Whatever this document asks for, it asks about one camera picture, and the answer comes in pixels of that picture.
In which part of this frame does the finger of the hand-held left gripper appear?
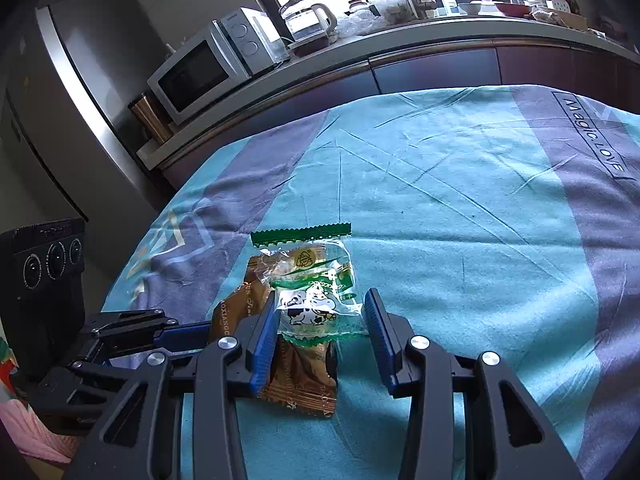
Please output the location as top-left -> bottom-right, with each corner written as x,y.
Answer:
70,355 -> 151,395
80,309 -> 213,357

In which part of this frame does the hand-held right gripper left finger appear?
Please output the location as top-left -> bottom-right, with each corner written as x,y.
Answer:
62,290 -> 280,480

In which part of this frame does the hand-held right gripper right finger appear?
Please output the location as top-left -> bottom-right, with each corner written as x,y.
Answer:
363,287 -> 571,480

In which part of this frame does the gold brown snack wrapper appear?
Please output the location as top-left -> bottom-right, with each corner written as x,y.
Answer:
207,255 -> 339,418

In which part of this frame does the green clear candy wrapper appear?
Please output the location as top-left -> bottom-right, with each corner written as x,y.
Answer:
250,222 -> 369,347

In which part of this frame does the teal and purple tablecloth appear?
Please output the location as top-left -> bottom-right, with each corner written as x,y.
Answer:
100,82 -> 640,480

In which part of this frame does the copper thermos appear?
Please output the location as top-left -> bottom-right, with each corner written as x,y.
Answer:
127,92 -> 176,146

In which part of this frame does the silver refrigerator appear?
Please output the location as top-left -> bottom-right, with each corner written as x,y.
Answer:
0,0 -> 175,233

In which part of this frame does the white microwave oven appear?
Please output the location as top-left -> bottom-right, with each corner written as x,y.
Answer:
146,7 -> 291,127

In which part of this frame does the dark kitchen cabinet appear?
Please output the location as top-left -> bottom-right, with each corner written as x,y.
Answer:
160,40 -> 640,193

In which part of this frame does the clear plastic bag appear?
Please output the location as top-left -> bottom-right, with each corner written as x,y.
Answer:
337,7 -> 387,37

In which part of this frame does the glass electric kettle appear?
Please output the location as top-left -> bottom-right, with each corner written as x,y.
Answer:
278,0 -> 338,48

